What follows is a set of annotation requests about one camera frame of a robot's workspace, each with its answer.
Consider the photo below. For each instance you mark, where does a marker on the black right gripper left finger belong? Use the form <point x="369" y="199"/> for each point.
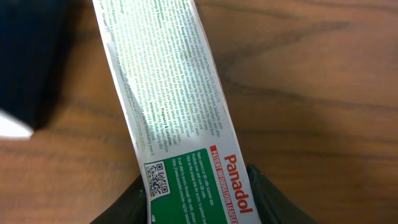
<point x="129" y="208"/>

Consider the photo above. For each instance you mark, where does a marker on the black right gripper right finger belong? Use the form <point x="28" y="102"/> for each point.
<point x="272" y="205"/>

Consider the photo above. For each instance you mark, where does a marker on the white green medicine box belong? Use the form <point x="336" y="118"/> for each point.
<point x="176" y="113"/>

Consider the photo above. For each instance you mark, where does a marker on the white barcode scanner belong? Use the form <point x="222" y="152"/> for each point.
<point x="33" y="47"/>

